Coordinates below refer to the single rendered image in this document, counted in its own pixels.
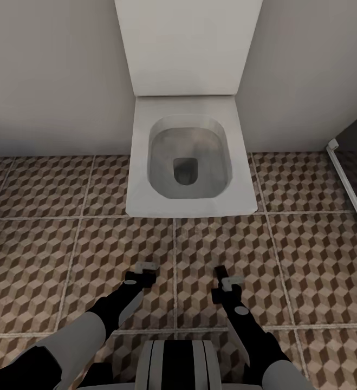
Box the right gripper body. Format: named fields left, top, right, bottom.
left=211, top=285, right=241, bottom=309

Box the robot trunk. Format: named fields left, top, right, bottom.
left=135, top=340, right=222, bottom=390

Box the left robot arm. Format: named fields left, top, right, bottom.
left=0, top=262, right=158, bottom=390

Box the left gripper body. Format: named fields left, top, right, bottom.
left=125, top=271, right=153, bottom=289

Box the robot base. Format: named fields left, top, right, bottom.
left=76, top=362, right=263, bottom=390

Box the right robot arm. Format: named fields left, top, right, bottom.
left=211, top=275, right=316, bottom=390

